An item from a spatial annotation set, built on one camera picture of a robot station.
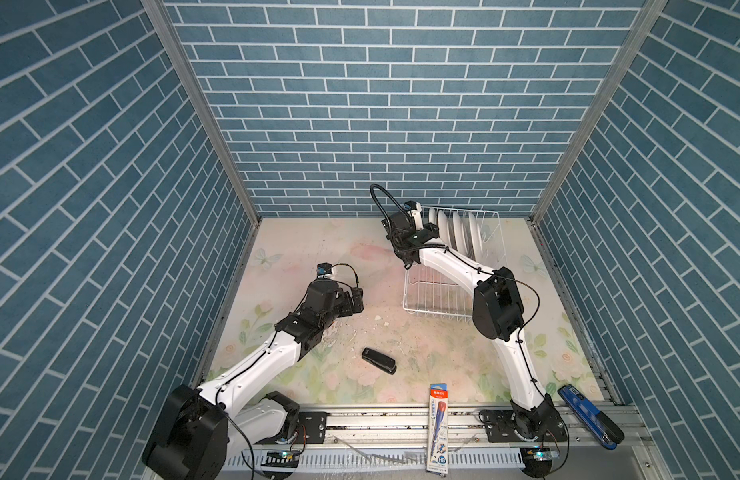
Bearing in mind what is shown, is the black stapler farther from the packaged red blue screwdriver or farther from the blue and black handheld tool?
the blue and black handheld tool

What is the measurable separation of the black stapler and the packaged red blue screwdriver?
0.12 m

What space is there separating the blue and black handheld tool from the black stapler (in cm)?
47

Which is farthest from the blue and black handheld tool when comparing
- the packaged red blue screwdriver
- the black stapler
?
the black stapler

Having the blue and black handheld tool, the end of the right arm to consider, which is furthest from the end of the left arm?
the blue and black handheld tool

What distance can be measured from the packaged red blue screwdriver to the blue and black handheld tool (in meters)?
0.33

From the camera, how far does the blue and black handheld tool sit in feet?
2.32

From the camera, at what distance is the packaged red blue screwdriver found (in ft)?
2.27

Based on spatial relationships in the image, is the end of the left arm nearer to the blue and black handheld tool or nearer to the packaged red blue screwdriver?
the packaged red blue screwdriver

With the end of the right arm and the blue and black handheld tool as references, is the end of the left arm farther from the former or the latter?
the blue and black handheld tool

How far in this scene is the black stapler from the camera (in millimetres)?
822
